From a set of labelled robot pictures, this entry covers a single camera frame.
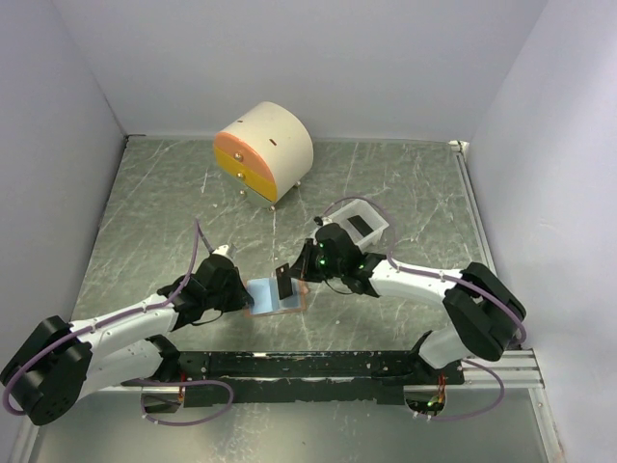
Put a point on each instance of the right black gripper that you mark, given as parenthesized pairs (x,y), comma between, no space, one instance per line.
(302,267)

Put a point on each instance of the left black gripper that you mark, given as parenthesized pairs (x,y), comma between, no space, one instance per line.
(241,297)

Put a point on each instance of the pink leather card holder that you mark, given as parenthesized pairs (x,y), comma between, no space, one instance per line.
(266,301)

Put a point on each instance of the white plastic card bin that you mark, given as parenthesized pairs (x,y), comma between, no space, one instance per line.
(370,214)

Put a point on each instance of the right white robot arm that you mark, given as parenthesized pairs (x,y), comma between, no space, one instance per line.
(484,315)

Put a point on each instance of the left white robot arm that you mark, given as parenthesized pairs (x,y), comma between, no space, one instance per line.
(62,362)

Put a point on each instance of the stack of cards in bin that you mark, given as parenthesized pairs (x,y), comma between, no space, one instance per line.
(360,225)

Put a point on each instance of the cream round drawer cabinet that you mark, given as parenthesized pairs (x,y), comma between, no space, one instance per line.
(265,153)

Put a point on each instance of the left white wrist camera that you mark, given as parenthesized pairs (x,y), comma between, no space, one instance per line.
(227,250)

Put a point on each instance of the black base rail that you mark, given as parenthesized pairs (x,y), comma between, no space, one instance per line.
(312,376)

